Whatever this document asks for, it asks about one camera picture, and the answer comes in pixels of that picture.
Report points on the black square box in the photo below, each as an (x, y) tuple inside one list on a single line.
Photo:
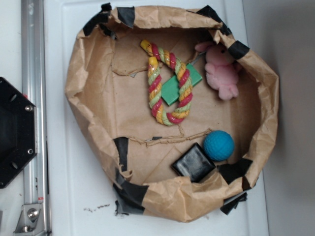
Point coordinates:
[(194, 164)]

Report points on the brown paper bag bin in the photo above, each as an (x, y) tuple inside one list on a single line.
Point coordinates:
[(108, 91)]

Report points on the green rectangular block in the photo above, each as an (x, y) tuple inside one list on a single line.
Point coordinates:
[(170, 89)]

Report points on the blue dimpled ball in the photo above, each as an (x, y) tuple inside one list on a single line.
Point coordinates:
[(218, 145)]

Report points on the pink plush bunny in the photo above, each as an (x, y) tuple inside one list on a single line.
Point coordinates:
[(221, 69)]

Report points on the multicolour twisted rope toy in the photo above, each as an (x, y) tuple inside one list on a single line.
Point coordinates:
[(156, 55)]

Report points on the aluminium extrusion rail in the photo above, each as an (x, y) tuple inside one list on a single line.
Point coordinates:
[(36, 187)]

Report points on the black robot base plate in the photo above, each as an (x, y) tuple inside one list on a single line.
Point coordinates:
[(17, 132)]

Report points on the metal corner bracket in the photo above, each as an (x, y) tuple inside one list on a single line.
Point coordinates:
[(31, 221)]

